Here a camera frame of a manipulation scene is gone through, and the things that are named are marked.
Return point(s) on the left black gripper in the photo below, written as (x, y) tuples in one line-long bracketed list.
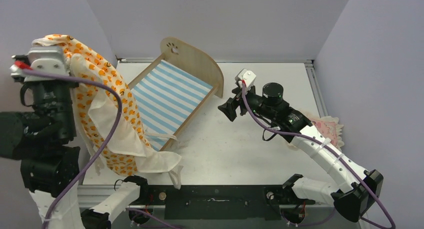
[(32, 83)]

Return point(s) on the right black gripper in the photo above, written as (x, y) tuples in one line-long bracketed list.
[(230, 106)]

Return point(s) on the wooden pet bed frame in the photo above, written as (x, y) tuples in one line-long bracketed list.
[(173, 88)]

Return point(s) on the orange patterned pet mattress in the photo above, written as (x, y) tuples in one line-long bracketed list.
[(129, 150)]

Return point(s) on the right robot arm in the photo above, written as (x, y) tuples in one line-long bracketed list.
[(355, 189)]

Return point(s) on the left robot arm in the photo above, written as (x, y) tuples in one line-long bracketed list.
[(50, 168)]

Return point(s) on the pink frilled small pillow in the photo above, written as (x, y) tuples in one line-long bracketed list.
[(328, 126)]

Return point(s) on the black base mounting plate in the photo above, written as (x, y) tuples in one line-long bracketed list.
[(220, 202)]

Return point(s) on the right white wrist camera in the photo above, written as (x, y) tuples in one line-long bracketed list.
[(245, 77)]

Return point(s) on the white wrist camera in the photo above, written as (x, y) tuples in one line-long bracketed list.
[(46, 59), (245, 77)]

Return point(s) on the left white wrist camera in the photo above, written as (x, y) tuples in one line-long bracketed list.
[(46, 59)]

